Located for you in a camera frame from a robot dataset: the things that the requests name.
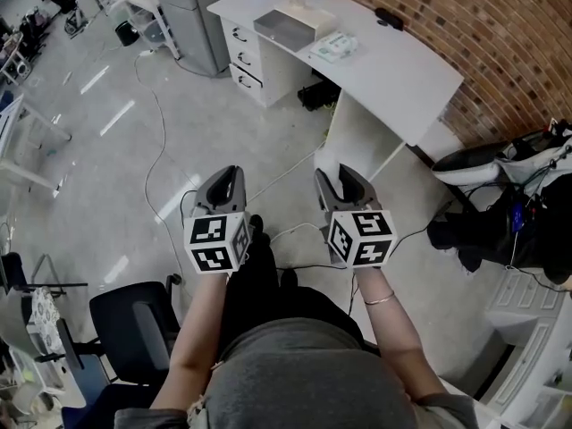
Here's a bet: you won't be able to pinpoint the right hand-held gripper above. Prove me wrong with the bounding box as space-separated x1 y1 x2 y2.
314 163 400 270

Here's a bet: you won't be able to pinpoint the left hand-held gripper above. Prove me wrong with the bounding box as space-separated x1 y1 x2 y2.
182 164 253 278

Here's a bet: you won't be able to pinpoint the grey drawer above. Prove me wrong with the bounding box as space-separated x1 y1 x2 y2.
253 9 316 54

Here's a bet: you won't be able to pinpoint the person's left forearm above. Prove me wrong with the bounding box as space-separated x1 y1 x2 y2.
149 270 234 413

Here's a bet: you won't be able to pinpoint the person's right forearm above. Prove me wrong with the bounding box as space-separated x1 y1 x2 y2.
355 265 448 406

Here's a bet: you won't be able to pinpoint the black power box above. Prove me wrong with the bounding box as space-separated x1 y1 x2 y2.
297 80 343 112

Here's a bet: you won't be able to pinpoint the white tray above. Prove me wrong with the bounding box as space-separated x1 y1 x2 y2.
276 9 337 39

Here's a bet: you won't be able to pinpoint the person's black shoe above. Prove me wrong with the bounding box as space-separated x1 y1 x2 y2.
248 214 272 249

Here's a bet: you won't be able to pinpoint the person's black trousers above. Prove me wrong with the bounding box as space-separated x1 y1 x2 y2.
221 239 366 361

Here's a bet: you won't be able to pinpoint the black and white chair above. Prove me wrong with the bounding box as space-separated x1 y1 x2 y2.
431 140 510 187

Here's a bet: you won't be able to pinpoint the white drawer cabinet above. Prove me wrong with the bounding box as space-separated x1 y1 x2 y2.
220 18 314 109

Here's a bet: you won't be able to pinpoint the white desk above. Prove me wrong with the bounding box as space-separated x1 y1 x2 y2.
206 0 466 182

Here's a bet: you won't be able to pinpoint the green white wipes packet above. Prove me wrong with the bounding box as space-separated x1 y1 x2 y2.
309 31 361 65

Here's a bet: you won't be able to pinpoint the black fabric pile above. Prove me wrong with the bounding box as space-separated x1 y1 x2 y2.
426 181 572 285

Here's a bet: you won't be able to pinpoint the black office chair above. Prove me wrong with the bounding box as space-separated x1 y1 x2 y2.
88 273 184 388

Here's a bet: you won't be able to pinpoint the white shelf rack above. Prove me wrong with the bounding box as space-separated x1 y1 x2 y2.
88 0 182 61

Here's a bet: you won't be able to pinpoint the clear plastic container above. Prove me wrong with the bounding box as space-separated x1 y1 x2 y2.
140 13 169 44

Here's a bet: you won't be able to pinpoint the grey partition cabinet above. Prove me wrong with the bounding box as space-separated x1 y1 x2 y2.
147 0 260 78

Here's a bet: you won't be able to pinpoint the black desk device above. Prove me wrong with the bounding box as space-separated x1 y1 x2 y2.
374 7 405 31

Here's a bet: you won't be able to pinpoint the black waste bin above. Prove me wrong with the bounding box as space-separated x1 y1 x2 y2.
114 20 140 47

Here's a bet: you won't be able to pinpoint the person's grey shirt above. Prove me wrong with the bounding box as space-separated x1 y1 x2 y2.
114 317 482 429

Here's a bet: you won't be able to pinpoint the white panelled cabinet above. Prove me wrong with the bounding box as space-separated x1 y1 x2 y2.
473 265 572 429

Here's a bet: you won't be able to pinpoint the patterned cloth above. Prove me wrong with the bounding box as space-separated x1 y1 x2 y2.
29 286 62 355

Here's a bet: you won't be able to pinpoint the white boombox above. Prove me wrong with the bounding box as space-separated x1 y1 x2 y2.
8 58 32 80

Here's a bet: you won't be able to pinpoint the black cable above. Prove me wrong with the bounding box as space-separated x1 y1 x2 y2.
180 189 200 231

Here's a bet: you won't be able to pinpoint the white cable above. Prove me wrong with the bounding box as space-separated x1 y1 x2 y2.
248 140 330 205
132 50 200 258

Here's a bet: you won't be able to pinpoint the thin metal bracelet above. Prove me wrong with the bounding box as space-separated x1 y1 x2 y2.
364 290 397 307

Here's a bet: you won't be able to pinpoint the white frame table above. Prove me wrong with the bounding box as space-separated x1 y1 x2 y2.
0 94 72 191

